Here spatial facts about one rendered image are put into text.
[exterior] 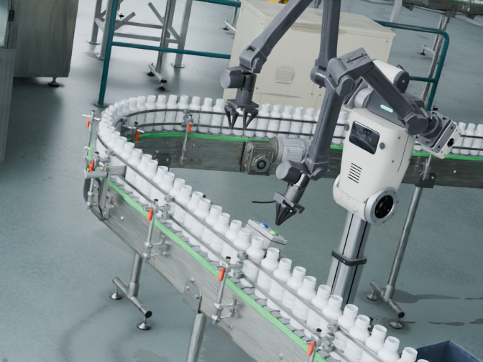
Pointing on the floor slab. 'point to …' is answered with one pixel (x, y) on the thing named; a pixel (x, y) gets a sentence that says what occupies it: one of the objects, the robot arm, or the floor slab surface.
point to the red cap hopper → (140, 26)
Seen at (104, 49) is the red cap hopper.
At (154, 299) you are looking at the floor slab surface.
